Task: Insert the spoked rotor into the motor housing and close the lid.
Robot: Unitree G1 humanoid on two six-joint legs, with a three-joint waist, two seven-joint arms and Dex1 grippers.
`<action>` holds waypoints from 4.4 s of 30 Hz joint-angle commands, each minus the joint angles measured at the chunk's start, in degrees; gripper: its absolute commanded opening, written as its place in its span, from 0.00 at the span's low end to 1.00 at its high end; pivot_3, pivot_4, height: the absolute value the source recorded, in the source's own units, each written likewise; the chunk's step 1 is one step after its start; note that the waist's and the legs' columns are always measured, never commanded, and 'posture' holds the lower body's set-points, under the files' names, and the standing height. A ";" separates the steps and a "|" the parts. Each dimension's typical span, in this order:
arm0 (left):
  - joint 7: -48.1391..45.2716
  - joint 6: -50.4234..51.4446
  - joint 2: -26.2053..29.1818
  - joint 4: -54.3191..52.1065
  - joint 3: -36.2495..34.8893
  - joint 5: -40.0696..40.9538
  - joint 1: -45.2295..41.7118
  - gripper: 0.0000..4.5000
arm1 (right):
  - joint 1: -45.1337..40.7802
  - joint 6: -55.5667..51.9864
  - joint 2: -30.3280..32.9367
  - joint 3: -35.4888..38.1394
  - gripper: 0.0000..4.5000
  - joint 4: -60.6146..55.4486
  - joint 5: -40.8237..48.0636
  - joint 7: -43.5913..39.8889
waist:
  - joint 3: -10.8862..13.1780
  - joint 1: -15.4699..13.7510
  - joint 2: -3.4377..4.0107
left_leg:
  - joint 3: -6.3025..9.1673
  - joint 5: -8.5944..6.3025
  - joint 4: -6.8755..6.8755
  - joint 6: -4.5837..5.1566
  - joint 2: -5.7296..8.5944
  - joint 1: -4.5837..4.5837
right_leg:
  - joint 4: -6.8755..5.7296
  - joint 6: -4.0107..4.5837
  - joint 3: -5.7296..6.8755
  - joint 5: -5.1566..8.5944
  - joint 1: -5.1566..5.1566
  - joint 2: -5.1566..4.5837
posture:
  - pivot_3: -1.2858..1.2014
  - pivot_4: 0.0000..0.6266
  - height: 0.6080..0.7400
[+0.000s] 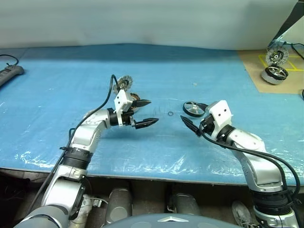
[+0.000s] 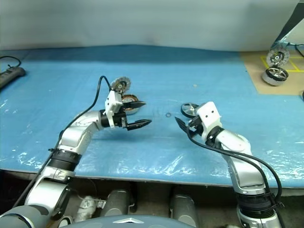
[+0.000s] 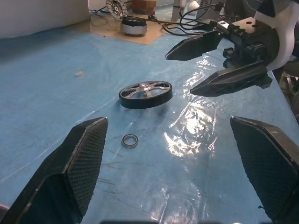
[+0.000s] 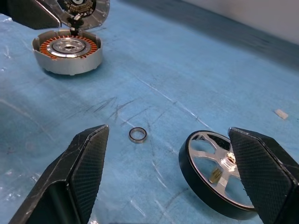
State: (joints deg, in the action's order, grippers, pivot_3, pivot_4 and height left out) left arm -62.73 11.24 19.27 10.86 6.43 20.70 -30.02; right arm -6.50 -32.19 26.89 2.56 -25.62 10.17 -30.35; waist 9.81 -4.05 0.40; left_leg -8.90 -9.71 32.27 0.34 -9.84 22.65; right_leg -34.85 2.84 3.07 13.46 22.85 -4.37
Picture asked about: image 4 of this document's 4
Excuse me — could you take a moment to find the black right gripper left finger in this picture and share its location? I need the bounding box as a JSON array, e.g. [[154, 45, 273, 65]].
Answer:
[[9, 125, 110, 224]]

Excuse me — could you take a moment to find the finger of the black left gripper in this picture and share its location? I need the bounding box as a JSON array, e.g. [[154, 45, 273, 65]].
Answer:
[[0, 0, 62, 30]]

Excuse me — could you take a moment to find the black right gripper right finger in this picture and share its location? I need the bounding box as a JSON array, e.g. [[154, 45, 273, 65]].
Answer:
[[228, 127, 299, 224]]

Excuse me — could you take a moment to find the black rotor with silver spokes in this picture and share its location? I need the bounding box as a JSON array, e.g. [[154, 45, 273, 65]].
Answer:
[[178, 130, 258, 221]]

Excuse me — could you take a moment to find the grey round metal part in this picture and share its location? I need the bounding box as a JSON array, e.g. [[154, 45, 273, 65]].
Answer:
[[32, 29, 104, 76]]

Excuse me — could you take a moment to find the silver motor cover with board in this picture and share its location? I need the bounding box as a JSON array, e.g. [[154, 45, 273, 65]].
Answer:
[[57, 0, 111, 31]]

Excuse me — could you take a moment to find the small white scrap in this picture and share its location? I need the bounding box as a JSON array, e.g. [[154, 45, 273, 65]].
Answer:
[[274, 109, 289, 120]]

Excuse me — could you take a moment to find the small metal bearing ring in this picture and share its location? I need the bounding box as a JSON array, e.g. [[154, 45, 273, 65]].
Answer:
[[128, 126, 148, 144]]

